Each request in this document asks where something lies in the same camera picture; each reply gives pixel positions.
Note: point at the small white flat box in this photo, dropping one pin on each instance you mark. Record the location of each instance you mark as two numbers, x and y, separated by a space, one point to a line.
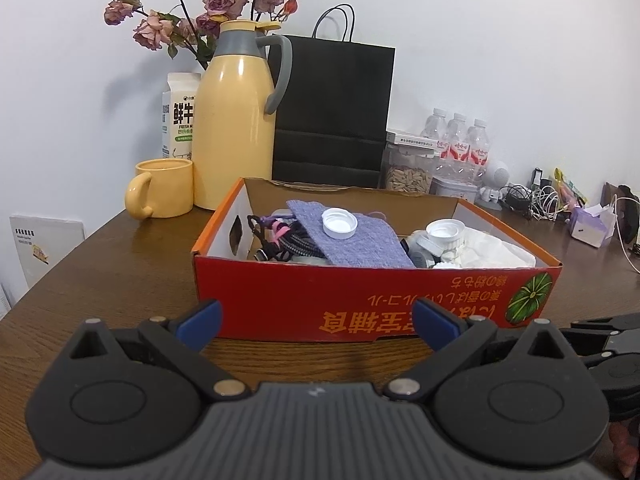
410 137

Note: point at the clear seed container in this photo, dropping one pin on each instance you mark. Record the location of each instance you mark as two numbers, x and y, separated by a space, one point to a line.
407 175

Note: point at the brown flat panel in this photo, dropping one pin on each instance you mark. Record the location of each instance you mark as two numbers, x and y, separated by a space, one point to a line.
625 210

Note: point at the colourful snack packets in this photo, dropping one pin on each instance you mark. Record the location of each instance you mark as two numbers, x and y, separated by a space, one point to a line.
570 187

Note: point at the clear water bottle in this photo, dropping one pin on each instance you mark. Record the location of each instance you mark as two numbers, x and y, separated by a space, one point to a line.
478 145
436 127
457 145

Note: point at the white round cap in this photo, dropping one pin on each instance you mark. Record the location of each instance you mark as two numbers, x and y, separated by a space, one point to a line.
340 222
445 232

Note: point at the dried pink rose bouquet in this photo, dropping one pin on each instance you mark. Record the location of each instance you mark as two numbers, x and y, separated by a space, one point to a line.
220 2

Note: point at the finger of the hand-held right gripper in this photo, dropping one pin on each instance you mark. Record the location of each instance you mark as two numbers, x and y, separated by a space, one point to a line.
610 344
610 321

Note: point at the person's right hand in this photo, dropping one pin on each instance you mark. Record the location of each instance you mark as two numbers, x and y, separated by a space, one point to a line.
624 445

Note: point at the white plastic bag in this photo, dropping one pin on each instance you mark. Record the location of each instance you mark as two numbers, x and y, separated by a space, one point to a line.
495 252

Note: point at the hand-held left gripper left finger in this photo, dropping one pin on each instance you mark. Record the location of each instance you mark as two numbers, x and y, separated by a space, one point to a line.
200 321

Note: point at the blue white packet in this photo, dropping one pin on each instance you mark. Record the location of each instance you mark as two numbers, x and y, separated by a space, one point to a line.
3 302

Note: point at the yellow thermos jug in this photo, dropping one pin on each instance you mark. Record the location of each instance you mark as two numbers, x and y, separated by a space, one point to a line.
235 135

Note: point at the purple tissue pack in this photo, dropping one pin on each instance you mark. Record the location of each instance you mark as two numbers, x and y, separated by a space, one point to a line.
592 227

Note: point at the yellow mug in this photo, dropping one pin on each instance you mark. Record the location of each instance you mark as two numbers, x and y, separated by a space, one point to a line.
167 187

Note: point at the red cardboard box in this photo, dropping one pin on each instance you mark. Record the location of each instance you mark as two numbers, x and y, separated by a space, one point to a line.
300 305

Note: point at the white milk carton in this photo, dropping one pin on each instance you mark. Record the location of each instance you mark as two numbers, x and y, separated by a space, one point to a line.
180 120

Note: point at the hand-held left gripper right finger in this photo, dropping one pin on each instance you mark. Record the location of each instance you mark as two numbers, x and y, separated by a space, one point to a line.
434 324

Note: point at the black paper bag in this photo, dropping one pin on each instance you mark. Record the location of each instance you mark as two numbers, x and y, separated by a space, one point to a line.
335 110

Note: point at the white robot toy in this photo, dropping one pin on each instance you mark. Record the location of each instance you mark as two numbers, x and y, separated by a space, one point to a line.
495 180

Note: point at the pale tin box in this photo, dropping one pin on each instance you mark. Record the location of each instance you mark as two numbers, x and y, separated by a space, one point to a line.
452 190

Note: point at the white card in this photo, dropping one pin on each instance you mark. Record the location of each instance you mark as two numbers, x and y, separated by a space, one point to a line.
45 250

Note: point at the purple cloth pouch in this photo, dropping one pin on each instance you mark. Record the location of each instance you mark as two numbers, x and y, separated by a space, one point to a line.
360 245

